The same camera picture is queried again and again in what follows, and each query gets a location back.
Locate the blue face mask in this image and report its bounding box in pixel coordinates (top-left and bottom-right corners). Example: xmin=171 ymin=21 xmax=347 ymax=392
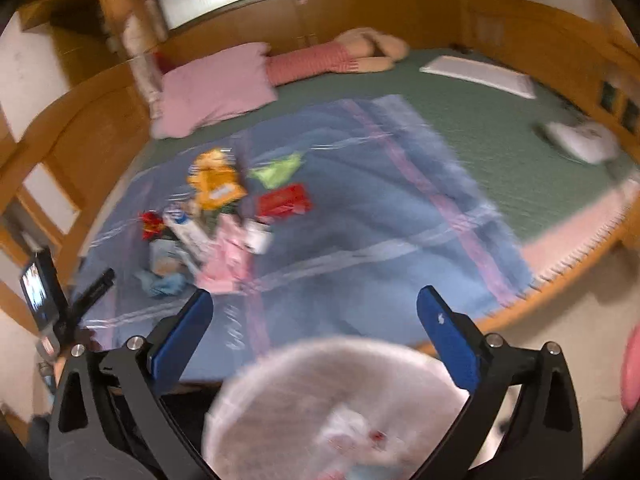
xmin=136 ymin=270 xmax=189 ymax=298

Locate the white blue medicine box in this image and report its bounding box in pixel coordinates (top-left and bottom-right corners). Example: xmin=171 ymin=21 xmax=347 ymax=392
xmin=163 ymin=205 xmax=210 ymax=263

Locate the white plastic trash basket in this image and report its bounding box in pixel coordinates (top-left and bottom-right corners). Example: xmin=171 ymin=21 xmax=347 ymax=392
xmin=201 ymin=337 xmax=468 ymax=479

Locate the red small wrapper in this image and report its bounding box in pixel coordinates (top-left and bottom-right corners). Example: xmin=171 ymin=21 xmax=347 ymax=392
xmin=140 ymin=210 xmax=165 ymax=242

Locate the orange snack bag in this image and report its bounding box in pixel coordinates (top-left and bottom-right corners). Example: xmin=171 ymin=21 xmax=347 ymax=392
xmin=186 ymin=148 xmax=246 ymax=210

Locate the blue plaid blanket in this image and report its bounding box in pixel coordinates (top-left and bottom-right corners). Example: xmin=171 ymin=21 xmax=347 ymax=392
xmin=74 ymin=93 xmax=536 ymax=380

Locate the red flat packet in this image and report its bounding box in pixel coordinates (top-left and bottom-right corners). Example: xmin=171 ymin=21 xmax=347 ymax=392
xmin=256 ymin=183 xmax=312 ymax=219

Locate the green crumpled paper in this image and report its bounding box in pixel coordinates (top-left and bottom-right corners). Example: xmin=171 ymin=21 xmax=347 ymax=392
xmin=248 ymin=152 xmax=304 ymax=190

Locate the green bed mattress cover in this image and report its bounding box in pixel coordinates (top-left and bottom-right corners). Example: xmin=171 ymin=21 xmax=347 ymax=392
xmin=141 ymin=50 xmax=637 ymax=242

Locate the pink pillow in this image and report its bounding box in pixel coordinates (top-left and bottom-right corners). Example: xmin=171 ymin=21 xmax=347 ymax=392
xmin=151 ymin=42 xmax=278 ymax=140

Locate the white flat board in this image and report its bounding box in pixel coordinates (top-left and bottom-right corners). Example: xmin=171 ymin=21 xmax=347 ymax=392
xmin=420 ymin=55 xmax=536 ymax=100

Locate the striped plush doll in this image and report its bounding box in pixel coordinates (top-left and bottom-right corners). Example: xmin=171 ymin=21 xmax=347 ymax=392
xmin=266 ymin=27 xmax=410 ymax=87

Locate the wooden bed frame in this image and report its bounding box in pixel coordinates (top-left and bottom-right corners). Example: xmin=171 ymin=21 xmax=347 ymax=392
xmin=414 ymin=194 xmax=640 ymax=356

